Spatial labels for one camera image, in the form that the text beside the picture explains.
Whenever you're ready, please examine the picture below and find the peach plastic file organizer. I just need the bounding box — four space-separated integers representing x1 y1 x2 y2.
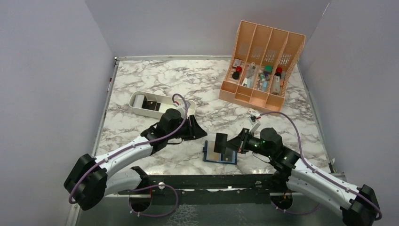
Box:
219 21 306 112

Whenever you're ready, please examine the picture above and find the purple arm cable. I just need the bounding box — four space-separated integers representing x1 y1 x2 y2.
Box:
258 111 383 221
68 93 190 218

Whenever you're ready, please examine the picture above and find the black VIP card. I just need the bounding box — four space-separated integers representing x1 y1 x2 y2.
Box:
221 149 235 162
143 101 161 112

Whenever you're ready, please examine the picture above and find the grey packaged item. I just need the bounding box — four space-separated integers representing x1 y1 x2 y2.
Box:
241 62 258 88

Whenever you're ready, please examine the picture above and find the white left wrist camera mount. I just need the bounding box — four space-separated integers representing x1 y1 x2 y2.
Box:
174 101 191 118

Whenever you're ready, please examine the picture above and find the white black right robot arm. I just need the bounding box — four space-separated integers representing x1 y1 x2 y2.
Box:
226 128 379 226

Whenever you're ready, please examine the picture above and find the black bottle red cap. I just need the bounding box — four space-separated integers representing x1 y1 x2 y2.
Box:
231 66 242 80

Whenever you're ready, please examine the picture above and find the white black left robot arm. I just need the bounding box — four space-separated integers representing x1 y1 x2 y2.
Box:
64 108 207 210

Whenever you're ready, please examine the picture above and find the black metal base rail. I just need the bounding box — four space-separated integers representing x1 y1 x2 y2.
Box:
74 173 351 205

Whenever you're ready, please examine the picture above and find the blue leather card holder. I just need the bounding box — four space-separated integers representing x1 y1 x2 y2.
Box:
203 140 238 165

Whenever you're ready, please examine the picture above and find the plain black card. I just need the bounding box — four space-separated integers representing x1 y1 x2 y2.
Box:
214 133 228 154

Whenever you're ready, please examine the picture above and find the gold credit card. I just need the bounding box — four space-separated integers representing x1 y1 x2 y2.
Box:
206 141 221 161

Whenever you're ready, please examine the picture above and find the white plastic tray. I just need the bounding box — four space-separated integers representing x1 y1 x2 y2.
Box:
128 91 182 119

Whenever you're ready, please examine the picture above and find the white card in tray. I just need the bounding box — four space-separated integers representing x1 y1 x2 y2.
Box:
133 94 147 108

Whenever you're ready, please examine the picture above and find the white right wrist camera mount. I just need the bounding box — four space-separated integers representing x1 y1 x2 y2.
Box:
248 109 261 133

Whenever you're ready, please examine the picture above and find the red capped dark bottle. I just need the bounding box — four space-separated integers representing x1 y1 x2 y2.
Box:
271 67 282 96

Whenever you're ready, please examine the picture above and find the green capped bottle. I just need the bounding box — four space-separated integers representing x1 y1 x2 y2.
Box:
257 65 272 92

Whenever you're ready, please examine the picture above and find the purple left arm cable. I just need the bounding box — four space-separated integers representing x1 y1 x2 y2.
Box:
68 93 190 218

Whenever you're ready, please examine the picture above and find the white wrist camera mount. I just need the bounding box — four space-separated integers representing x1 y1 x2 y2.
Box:
248 109 261 133
174 101 191 118

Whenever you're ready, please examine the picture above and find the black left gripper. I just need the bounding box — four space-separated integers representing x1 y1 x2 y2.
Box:
167 115 207 141

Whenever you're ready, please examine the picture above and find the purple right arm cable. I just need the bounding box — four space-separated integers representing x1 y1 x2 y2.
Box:
258 111 383 221

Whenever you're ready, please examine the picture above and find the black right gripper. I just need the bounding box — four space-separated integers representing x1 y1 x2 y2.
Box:
223 128 273 158

